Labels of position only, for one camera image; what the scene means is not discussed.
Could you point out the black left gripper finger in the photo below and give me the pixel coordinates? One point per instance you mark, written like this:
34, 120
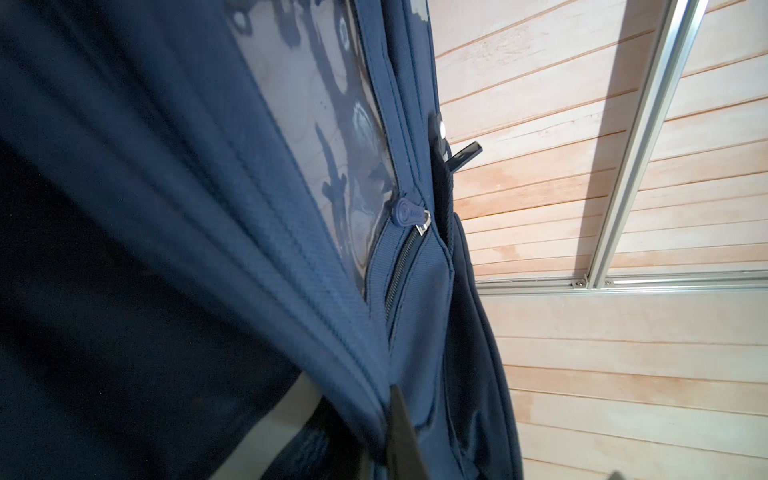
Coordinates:
404, 459

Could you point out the aluminium wall rail frame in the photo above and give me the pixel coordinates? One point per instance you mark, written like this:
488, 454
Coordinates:
623, 141

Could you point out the navy blue student backpack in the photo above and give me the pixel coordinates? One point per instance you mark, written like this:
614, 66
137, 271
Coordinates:
227, 229

